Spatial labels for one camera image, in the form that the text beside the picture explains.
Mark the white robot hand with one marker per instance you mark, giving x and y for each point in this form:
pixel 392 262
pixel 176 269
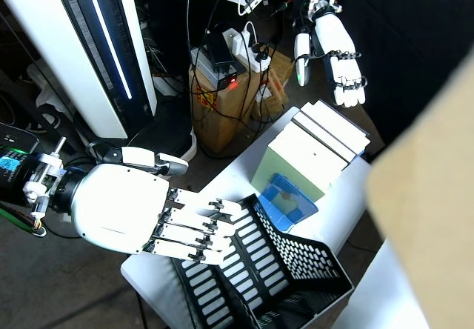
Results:
pixel 333 36
pixel 118 203

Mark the beige cover book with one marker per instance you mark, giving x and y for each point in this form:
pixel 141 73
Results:
pixel 314 143

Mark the pale green cover book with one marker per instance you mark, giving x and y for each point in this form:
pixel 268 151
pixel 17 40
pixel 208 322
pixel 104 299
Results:
pixel 274 162

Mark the black plastic file rack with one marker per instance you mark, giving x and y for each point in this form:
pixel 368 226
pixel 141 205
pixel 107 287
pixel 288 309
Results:
pixel 289 306

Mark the low brown cardboard box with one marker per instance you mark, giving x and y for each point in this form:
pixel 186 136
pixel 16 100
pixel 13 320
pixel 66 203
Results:
pixel 279 69

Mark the black backdrop cloth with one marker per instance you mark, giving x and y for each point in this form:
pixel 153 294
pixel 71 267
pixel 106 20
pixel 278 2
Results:
pixel 407 47

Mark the cream spine book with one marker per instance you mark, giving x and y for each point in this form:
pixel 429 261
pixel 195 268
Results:
pixel 333 118

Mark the white plug charger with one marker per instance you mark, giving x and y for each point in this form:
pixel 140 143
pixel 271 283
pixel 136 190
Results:
pixel 244 40

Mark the white spine book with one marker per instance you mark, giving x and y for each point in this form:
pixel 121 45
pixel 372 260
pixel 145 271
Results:
pixel 333 125

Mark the white rimmed black base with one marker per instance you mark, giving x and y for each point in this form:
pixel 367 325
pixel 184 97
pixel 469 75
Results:
pixel 189 143

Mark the white power strip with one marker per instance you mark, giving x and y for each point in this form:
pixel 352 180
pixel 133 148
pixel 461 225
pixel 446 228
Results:
pixel 229 38

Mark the black device with red light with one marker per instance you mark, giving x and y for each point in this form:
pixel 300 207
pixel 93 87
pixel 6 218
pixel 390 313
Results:
pixel 226 82

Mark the tall brown cardboard box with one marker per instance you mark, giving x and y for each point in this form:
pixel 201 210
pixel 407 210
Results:
pixel 222 121

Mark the white column with light strip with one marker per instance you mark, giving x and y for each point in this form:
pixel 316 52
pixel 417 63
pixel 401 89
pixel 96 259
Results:
pixel 44 47

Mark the blue transparent bookend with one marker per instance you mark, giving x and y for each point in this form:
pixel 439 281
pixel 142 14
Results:
pixel 303 210

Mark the beige blurred panel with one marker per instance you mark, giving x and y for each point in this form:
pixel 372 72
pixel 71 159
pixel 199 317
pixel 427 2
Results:
pixel 426 195

